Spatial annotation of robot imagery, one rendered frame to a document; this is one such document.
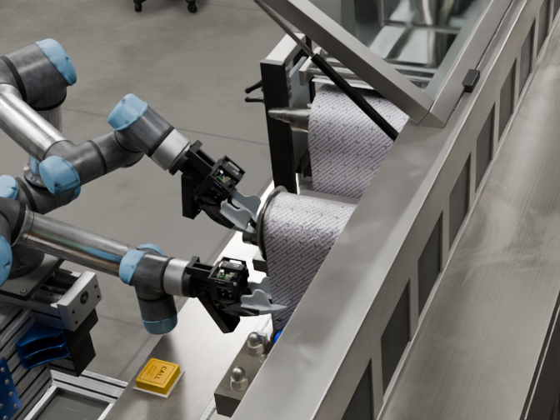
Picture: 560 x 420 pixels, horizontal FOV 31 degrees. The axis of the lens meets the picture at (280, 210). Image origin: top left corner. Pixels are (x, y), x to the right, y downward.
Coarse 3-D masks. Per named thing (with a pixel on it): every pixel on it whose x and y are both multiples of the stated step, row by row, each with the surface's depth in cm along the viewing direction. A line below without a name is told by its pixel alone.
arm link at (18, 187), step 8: (8, 176) 256; (0, 184) 254; (8, 184) 254; (16, 184) 254; (24, 184) 256; (0, 192) 252; (8, 192) 251; (16, 192) 253; (24, 192) 255; (24, 200) 255; (32, 200) 256; (32, 208) 256
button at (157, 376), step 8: (152, 360) 218; (160, 360) 218; (144, 368) 216; (152, 368) 216; (160, 368) 215; (168, 368) 215; (176, 368) 215; (144, 376) 214; (152, 376) 214; (160, 376) 214; (168, 376) 214; (176, 376) 215; (144, 384) 213; (152, 384) 212; (160, 384) 212; (168, 384) 213; (160, 392) 213
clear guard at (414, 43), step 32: (320, 0) 149; (352, 0) 153; (384, 0) 158; (416, 0) 162; (448, 0) 167; (480, 0) 172; (352, 32) 149; (384, 32) 153; (416, 32) 157; (448, 32) 161; (416, 64) 152; (448, 64) 156
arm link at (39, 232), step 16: (0, 208) 205; (16, 208) 210; (16, 224) 209; (32, 224) 212; (48, 224) 214; (64, 224) 216; (16, 240) 210; (32, 240) 212; (48, 240) 213; (64, 240) 215; (80, 240) 216; (96, 240) 219; (112, 240) 222; (64, 256) 216; (80, 256) 217; (96, 256) 218; (112, 256) 220; (112, 272) 222
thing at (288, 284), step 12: (276, 264) 196; (276, 276) 198; (288, 276) 196; (300, 276) 195; (312, 276) 194; (276, 288) 200; (288, 288) 198; (300, 288) 197; (276, 300) 202; (288, 300) 200; (300, 300) 199; (276, 312) 204; (288, 312) 202; (276, 324) 206
